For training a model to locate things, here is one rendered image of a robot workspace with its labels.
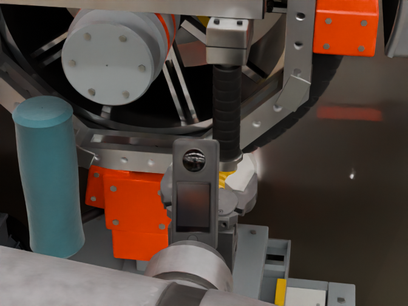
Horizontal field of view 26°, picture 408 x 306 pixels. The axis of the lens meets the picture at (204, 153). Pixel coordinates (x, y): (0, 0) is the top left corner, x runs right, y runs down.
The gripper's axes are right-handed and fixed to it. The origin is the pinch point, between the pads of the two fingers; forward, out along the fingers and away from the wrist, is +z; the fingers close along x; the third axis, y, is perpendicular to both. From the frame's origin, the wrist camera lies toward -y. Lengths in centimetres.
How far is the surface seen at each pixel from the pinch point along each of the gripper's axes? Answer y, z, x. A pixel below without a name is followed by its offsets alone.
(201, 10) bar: -12.9, 11.4, -3.7
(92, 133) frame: 20.9, 34.6, -25.8
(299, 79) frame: 5.6, 30.2, 8.1
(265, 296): 68, 52, 3
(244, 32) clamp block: -11.7, 8.5, 1.9
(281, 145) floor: 83, 134, 1
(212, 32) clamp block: -11.5, 8.4, -1.9
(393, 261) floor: 83, 85, 32
